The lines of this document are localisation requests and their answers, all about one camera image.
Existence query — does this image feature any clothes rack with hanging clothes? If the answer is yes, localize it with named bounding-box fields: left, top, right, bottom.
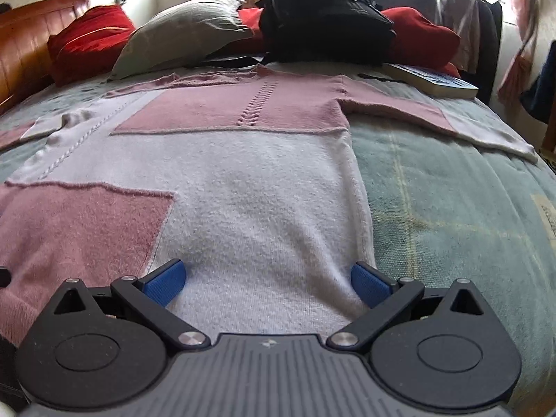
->
left=434, top=0, right=505, bottom=105

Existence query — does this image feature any grey pillow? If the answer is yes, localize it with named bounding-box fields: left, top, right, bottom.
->
left=108, top=0, right=255, bottom=81

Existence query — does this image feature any black backpack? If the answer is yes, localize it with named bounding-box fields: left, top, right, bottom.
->
left=256, top=0, right=398, bottom=64

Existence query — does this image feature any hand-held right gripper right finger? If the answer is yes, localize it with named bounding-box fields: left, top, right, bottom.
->
left=326, top=263, right=486, bottom=353

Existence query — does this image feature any wooden headboard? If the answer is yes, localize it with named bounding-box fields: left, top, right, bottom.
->
left=0, top=0, right=88, bottom=116

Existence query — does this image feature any red blanket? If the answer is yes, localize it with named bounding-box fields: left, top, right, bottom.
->
left=237, top=6, right=461, bottom=79

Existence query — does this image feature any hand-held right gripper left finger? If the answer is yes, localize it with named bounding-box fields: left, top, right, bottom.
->
left=51, top=260, right=211, bottom=354

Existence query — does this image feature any pink and white sweater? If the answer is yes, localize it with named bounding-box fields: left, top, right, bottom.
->
left=0, top=64, right=539, bottom=348

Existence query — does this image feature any paperback book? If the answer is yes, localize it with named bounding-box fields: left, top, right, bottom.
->
left=382, top=63, right=479, bottom=100

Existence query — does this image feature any red pillow with piping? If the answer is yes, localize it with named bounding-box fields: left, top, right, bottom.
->
left=47, top=5, right=136, bottom=88

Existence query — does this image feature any green plaid blanket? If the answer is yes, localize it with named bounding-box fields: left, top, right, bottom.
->
left=0, top=65, right=556, bottom=417

